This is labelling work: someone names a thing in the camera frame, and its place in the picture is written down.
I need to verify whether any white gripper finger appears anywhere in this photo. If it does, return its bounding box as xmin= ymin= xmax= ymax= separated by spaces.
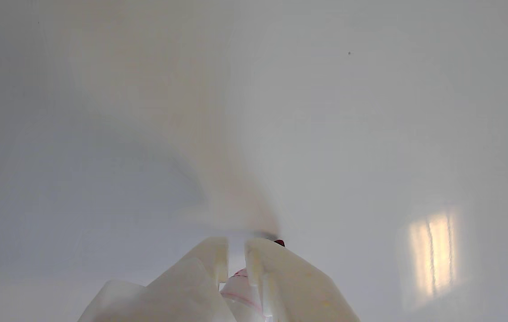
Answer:
xmin=243 ymin=237 xmax=362 ymax=322
xmin=77 ymin=236 xmax=237 ymax=322

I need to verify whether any red whiteboard marker pen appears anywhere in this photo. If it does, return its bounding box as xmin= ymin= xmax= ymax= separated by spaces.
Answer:
xmin=220 ymin=239 xmax=286 ymax=322

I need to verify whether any large white whiteboard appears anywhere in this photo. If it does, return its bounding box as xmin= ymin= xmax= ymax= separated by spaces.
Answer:
xmin=0 ymin=0 xmax=508 ymax=322

